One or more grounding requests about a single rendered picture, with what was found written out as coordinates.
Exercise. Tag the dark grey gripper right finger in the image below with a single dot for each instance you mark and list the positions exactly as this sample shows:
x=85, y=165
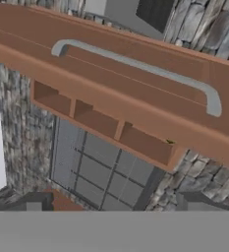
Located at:
x=198, y=198

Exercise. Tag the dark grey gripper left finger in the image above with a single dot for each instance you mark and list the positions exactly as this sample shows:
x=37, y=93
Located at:
x=34, y=198

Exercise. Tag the brown wooden cabinet door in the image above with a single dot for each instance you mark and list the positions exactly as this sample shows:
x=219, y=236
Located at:
x=125, y=82

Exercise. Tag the brown wooden cubby shelf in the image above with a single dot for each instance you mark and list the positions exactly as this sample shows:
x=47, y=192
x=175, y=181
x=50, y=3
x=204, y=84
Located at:
x=99, y=122

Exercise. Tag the black panel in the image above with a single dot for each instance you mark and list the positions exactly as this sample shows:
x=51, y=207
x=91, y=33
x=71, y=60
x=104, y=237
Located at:
x=157, y=13

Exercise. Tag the grey panel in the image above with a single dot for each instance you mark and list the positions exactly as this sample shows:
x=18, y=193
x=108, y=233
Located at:
x=119, y=13

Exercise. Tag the grey window with dark frame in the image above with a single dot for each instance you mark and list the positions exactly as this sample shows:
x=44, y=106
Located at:
x=96, y=170

